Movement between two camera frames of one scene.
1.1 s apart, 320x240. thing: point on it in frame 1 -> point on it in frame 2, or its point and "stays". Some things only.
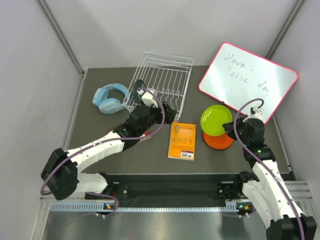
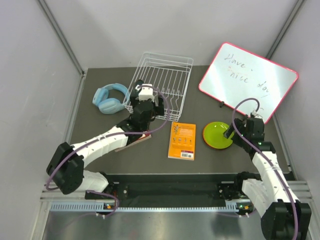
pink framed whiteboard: x=237 y=75 stays
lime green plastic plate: x=213 y=117 -> x=213 y=136
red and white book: x=146 y=133 stays
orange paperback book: x=182 y=144 stays
